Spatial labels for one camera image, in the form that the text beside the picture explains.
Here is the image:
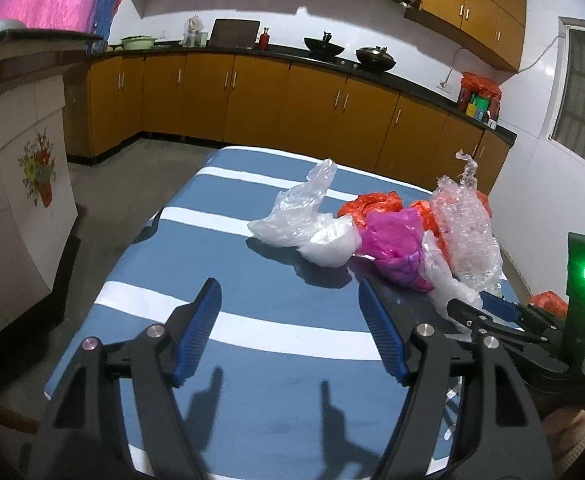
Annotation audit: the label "orange plastic bag front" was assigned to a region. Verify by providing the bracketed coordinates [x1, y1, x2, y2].
[529, 290, 568, 320]

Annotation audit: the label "orange plastic bag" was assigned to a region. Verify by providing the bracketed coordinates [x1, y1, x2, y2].
[529, 290, 568, 320]
[337, 191, 403, 223]
[410, 200, 450, 262]

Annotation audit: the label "magenta plastic bag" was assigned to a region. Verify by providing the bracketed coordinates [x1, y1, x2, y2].
[359, 208, 433, 292]

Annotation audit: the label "orange plastic bag back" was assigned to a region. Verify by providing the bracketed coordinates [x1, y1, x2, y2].
[337, 191, 403, 223]

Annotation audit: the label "clear plastic bag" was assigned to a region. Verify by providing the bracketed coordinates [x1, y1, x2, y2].
[248, 159, 362, 268]

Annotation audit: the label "blue striped tablecloth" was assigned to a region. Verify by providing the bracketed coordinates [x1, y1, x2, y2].
[73, 146, 407, 479]

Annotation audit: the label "red bag covered appliance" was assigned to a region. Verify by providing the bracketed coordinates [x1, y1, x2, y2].
[457, 72, 502, 124]

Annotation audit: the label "black wok with lid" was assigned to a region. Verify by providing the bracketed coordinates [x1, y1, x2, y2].
[355, 47, 396, 73]

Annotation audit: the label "black pot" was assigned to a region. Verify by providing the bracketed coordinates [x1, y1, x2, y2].
[303, 32, 345, 60]

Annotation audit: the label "wooden lower cabinets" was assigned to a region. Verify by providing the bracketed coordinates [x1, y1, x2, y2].
[64, 52, 515, 193]

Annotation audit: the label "red bottle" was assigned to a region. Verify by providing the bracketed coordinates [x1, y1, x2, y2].
[259, 27, 270, 51]

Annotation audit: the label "dark cutting board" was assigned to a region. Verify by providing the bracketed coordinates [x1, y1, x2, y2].
[208, 18, 260, 49]

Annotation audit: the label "green bowl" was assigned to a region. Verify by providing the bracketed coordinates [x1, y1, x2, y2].
[121, 35, 157, 51]

